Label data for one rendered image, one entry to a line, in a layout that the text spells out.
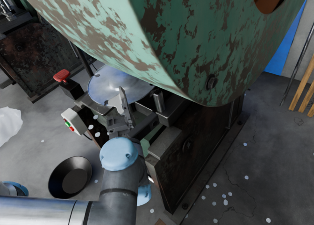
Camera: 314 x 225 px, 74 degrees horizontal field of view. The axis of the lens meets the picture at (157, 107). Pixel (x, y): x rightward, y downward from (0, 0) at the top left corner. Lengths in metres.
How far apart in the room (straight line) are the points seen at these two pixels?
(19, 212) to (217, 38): 0.39
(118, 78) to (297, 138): 1.25
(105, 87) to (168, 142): 0.32
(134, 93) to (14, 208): 0.50
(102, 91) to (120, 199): 0.50
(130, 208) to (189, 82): 0.27
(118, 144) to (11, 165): 1.61
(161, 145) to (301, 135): 1.14
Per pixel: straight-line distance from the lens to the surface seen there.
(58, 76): 1.07
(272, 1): 0.63
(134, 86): 0.80
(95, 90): 0.84
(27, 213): 0.43
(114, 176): 0.43
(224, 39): 0.29
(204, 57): 0.25
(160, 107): 0.76
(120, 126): 0.63
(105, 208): 0.42
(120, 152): 0.43
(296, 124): 1.74
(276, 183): 1.46
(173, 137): 0.78
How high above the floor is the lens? 1.29
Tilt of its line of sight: 47 degrees down
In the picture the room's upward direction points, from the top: 14 degrees counter-clockwise
